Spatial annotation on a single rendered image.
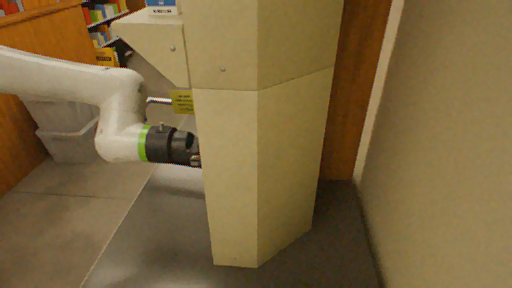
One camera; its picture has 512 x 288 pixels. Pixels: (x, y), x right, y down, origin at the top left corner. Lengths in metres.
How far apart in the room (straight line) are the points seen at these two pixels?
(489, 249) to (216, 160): 0.44
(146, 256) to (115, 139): 0.31
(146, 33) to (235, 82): 0.15
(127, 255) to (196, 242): 0.18
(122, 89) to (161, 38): 0.31
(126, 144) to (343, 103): 0.60
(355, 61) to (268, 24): 0.45
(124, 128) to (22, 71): 0.23
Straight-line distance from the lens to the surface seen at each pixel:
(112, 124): 0.79
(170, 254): 0.87
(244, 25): 0.48
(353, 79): 0.91
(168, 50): 0.52
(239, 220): 0.69
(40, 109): 2.96
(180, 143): 0.73
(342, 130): 0.98
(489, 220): 0.52
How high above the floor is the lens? 1.61
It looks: 34 degrees down
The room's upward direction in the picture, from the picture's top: straight up
